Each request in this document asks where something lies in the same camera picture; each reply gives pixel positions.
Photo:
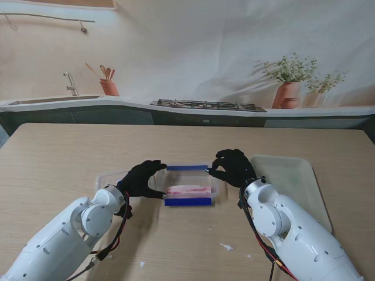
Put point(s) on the printed kitchen backdrop cloth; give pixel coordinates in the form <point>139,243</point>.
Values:
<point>187,44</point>

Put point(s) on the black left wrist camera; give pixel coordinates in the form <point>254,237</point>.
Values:
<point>128,212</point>

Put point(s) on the pink bacon slice stack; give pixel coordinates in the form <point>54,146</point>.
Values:
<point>187,191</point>

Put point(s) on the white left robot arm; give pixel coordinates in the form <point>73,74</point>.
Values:
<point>44,251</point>

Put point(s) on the large white paper scrap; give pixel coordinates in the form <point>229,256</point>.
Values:
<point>227,247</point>

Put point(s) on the beige rectangular tray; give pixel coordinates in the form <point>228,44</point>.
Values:
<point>287,172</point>

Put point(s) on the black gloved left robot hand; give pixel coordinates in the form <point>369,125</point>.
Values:
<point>140,181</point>

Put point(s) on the clear lid with blue label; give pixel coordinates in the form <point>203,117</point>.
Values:
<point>107,178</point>

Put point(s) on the clear container with blue clips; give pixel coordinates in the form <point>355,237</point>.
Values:
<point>187,202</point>

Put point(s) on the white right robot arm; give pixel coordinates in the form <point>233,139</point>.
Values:
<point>301,237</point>

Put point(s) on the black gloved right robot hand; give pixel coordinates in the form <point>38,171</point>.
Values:
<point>234,169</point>

